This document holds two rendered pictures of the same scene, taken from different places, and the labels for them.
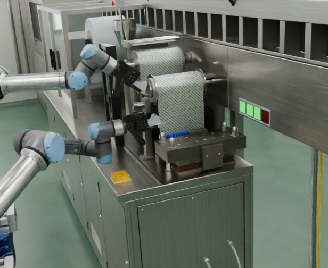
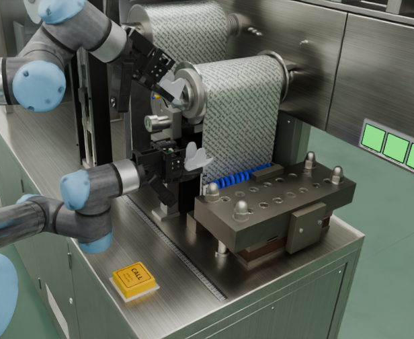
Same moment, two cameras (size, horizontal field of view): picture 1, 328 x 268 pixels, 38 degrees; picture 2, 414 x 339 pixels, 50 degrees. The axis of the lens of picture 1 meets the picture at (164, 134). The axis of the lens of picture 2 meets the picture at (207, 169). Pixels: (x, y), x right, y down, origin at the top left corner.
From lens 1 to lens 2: 126 cm
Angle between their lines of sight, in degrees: 18
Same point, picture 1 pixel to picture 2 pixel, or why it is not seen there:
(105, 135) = (101, 200)
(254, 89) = not seen: outside the picture
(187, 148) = (269, 220)
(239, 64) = (381, 54)
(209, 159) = (302, 233)
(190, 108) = (255, 128)
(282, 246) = not seen: hidden behind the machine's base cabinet
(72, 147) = (25, 229)
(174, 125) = (227, 161)
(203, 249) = not seen: outside the picture
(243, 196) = (340, 283)
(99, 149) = (88, 228)
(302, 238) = not seen: hidden behind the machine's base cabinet
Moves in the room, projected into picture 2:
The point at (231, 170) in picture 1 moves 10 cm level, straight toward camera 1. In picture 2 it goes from (335, 250) to (351, 278)
